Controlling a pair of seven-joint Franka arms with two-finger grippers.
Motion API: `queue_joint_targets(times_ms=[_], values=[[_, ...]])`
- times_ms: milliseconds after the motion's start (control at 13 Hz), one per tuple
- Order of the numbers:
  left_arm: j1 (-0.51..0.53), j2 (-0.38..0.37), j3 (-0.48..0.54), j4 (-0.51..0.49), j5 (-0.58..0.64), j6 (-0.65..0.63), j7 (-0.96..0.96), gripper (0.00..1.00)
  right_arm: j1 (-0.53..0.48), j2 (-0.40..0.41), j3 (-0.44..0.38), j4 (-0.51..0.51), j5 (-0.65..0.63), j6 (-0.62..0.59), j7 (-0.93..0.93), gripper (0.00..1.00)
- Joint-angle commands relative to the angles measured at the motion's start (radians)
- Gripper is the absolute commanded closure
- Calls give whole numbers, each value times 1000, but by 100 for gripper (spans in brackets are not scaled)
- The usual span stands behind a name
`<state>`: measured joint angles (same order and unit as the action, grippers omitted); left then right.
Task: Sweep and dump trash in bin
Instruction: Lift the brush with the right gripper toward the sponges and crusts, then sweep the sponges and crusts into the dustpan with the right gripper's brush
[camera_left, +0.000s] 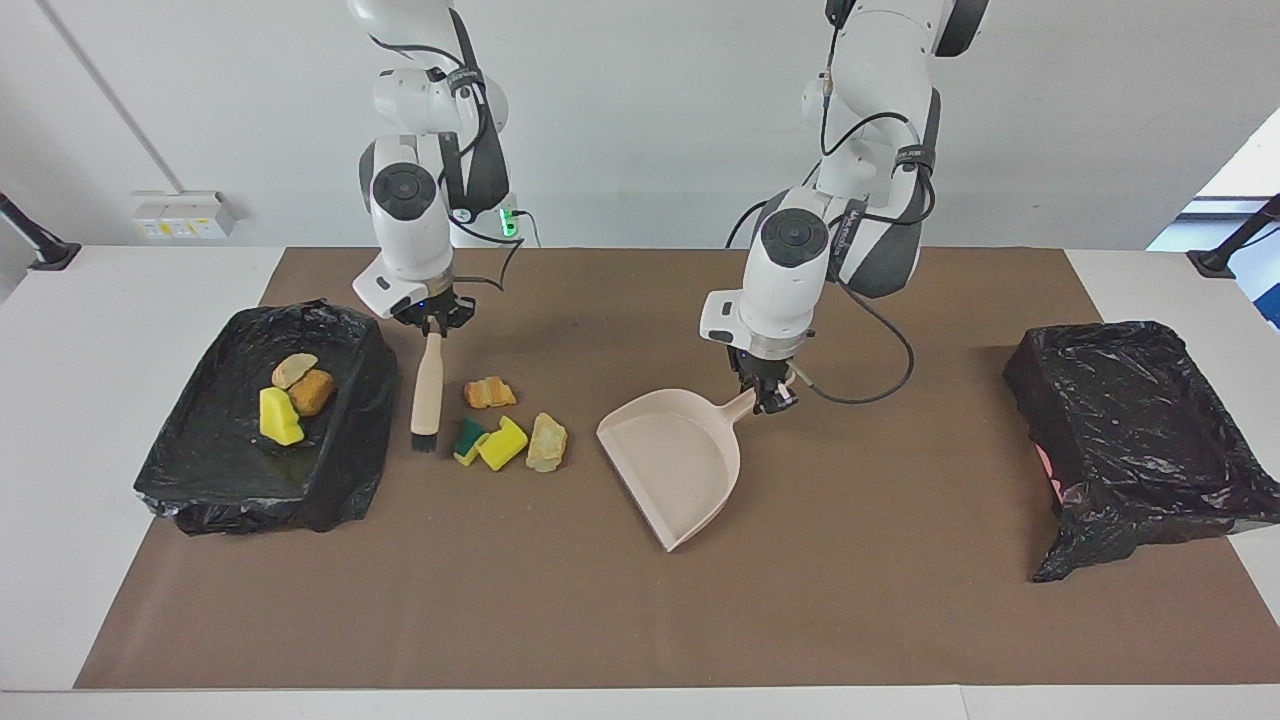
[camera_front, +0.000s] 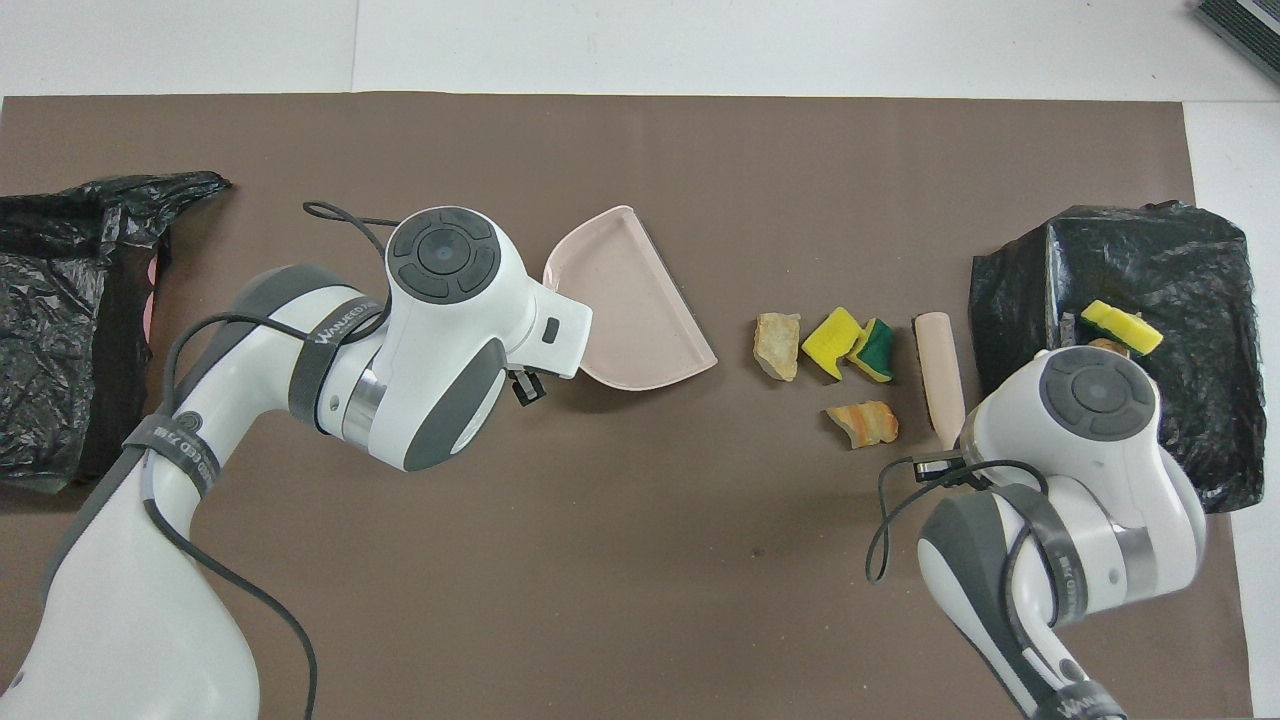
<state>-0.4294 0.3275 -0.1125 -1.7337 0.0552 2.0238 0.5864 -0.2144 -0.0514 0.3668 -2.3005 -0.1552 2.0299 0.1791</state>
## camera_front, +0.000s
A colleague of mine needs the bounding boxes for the orange striped sponge piece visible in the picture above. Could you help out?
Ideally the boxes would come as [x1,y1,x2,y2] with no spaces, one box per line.
[826,401,901,450]

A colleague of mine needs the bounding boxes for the yellow green scouring sponge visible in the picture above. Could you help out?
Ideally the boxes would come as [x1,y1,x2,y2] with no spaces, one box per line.
[847,318,895,384]

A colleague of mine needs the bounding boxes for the beige brush black bristles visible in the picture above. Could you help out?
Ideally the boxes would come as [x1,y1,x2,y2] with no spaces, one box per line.
[913,312,967,451]

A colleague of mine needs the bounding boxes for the yellow sponge piece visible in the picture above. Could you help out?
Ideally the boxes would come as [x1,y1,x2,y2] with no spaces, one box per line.
[1080,300,1165,357]
[802,306,867,381]

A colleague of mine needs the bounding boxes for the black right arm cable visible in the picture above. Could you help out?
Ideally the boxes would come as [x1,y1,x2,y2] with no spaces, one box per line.
[866,455,1076,621]

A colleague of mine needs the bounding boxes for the angular beige sponge chunk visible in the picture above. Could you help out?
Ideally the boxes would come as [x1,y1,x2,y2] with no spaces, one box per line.
[753,312,802,383]

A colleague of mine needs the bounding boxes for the pink bin in black bag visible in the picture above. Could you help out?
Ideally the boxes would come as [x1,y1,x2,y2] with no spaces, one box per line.
[0,171,233,494]

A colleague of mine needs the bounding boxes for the brown paper table mat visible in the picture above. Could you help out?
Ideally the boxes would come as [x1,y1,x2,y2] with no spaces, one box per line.
[0,93,1253,720]

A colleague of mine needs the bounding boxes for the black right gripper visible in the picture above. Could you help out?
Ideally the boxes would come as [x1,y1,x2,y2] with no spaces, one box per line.
[916,452,986,489]

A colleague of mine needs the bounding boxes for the grey ribbed device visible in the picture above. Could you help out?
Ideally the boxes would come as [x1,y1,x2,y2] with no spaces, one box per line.
[1194,0,1280,83]

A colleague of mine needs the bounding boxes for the beige plastic dustpan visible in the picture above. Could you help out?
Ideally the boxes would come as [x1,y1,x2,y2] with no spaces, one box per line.
[542,205,719,392]

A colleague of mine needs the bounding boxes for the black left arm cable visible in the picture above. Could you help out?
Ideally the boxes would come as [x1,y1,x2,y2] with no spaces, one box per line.
[145,200,401,720]

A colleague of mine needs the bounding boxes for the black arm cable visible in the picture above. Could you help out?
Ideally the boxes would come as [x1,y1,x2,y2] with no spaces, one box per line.
[866,455,1076,621]
[145,200,401,720]

